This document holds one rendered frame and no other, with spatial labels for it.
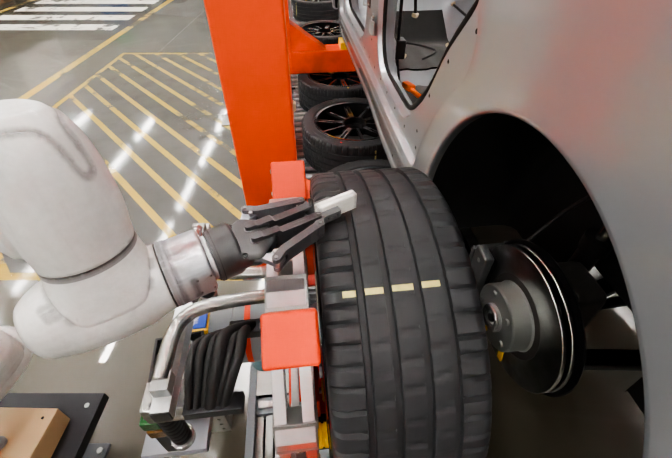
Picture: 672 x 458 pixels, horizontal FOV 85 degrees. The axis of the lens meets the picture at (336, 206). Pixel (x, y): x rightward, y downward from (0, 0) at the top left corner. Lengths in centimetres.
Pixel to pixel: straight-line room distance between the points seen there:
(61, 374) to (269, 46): 168
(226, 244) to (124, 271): 12
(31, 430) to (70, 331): 104
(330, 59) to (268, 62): 207
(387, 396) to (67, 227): 43
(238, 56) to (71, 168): 56
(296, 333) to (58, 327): 26
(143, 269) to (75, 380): 159
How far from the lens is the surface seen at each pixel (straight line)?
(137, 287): 49
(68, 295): 48
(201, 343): 65
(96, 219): 44
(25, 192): 42
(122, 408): 189
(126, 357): 200
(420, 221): 61
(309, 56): 294
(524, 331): 89
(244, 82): 93
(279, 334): 51
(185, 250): 50
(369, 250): 56
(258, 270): 75
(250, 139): 99
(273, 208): 57
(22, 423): 156
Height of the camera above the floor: 158
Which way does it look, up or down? 41 degrees down
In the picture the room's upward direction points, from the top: straight up
